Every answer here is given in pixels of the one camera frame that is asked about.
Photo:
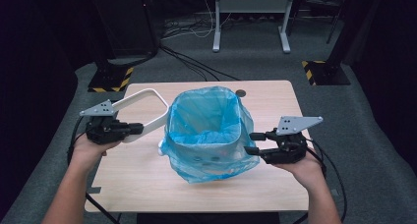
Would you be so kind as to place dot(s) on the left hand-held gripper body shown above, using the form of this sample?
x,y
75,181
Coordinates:
x,y
105,130

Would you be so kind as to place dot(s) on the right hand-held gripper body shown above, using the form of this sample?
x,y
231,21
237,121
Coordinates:
x,y
288,148

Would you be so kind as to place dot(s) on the blue plastic bag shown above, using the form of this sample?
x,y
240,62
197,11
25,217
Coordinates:
x,y
209,119

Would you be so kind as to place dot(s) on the person's left hand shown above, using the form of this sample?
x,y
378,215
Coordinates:
x,y
88,150

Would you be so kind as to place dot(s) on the person's right hand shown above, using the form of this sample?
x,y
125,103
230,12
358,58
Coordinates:
x,y
303,171

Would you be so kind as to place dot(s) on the round table grommet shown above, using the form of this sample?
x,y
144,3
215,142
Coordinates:
x,y
240,93

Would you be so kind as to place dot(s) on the black stand with striped base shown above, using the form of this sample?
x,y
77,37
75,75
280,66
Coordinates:
x,y
327,74
108,78

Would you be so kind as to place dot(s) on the person's dark clothing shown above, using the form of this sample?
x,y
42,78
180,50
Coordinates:
x,y
209,218

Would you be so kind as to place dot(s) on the black cabinet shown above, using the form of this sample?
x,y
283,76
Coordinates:
x,y
131,21

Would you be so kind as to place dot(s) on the dark furniture frame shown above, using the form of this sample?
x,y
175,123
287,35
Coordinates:
x,y
334,29

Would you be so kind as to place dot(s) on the white metal desk frame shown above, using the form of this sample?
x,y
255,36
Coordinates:
x,y
252,5

